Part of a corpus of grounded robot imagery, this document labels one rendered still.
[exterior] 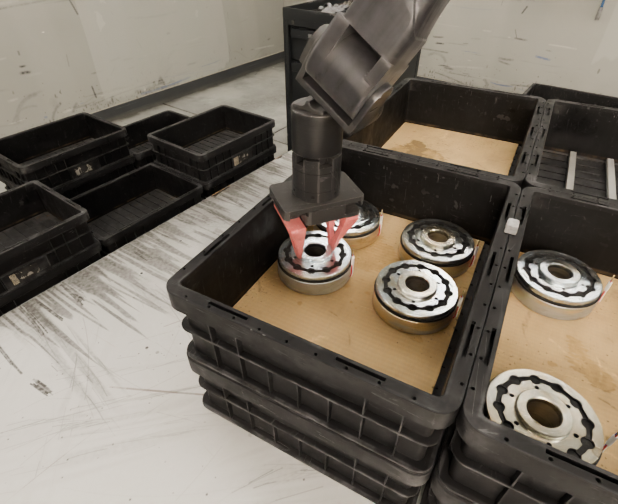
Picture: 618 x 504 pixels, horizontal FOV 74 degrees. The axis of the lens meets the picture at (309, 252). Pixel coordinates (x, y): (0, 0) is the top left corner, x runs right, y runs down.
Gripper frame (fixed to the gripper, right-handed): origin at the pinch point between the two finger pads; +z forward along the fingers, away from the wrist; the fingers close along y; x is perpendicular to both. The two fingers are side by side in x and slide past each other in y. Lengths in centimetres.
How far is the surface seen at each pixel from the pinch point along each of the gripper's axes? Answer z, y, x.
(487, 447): -5.3, -0.8, 31.8
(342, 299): 3.9, -1.2, 6.8
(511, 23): 34, -252, -227
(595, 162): 5, -66, -10
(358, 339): 3.8, -0.2, 13.5
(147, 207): 51, 26, -100
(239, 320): -6.3, 13.4, 14.2
